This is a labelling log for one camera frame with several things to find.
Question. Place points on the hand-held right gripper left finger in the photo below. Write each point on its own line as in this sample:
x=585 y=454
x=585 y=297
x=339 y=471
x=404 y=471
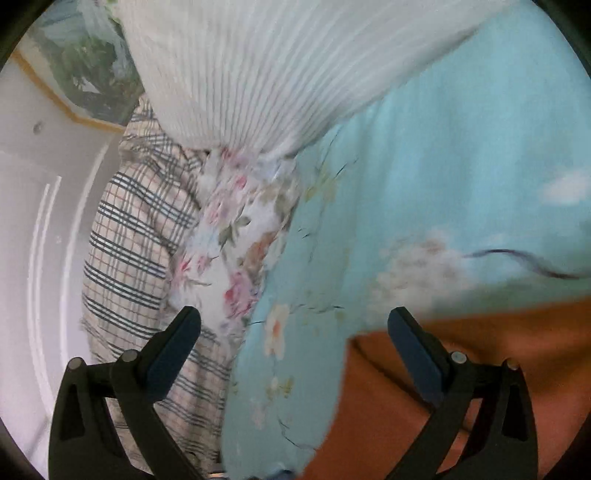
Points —
x=174 y=350

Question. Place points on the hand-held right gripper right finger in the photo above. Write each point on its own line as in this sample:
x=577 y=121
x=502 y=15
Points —
x=418 y=350

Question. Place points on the rust orange garment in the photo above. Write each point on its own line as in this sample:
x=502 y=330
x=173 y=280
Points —
x=369 y=406

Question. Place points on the plaid blanket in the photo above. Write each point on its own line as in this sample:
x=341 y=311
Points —
x=129 y=258

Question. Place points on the pink floral pillow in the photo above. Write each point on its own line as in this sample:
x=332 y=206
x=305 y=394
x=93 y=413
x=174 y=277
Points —
x=231 y=258

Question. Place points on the light blue floral bedsheet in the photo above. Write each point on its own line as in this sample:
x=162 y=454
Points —
x=438 y=184

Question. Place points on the white striped pillow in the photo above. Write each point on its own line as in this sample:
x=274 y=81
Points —
x=258 y=69

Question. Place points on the framed landscape painting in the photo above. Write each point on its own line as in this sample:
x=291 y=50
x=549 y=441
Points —
x=87 y=69

